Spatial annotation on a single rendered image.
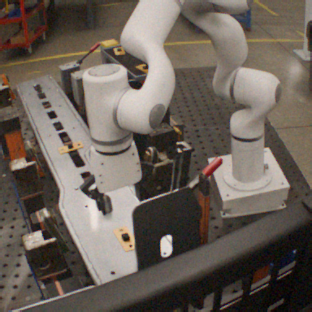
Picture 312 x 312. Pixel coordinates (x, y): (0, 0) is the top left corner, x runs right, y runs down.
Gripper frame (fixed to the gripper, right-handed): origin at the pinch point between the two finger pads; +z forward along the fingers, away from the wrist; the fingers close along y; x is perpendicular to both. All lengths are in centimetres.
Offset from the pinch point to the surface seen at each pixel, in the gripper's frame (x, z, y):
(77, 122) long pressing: -62, 12, -7
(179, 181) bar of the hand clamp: 1.5, -1.4, -13.9
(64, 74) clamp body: -102, 8, -13
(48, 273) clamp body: -3.1, 18.1, 21.4
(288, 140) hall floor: -129, 112, -180
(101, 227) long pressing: -6.7, 11.9, 4.1
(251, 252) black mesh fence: 57, -43, 10
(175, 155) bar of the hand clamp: 1.4, -8.7, -13.2
